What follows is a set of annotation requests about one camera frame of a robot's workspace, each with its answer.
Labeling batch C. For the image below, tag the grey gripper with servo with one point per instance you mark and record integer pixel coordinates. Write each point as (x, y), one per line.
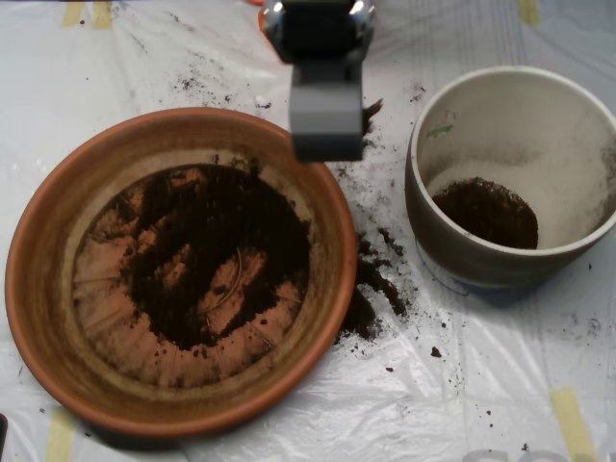
(326, 126)

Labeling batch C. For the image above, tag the dark soil pile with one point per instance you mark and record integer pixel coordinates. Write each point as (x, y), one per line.
(192, 216)

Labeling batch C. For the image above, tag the dark soil heap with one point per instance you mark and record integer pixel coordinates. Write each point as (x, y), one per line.
(486, 216)

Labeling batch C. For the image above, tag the spilled dark soil patch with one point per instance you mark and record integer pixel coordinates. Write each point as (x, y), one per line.
(361, 313)

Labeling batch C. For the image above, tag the white ceramic pot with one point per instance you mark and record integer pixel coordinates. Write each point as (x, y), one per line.
(462, 264)

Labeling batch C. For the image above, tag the terracotta plant saucer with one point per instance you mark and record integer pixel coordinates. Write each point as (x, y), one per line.
(43, 308)

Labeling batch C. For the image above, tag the beige masking tape strip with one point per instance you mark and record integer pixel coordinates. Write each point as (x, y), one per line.
(572, 423)
(103, 14)
(72, 13)
(60, 438)
(528, 12)

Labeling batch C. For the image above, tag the clear plastic cover sheet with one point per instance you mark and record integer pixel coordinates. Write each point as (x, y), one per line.
(433, 409)

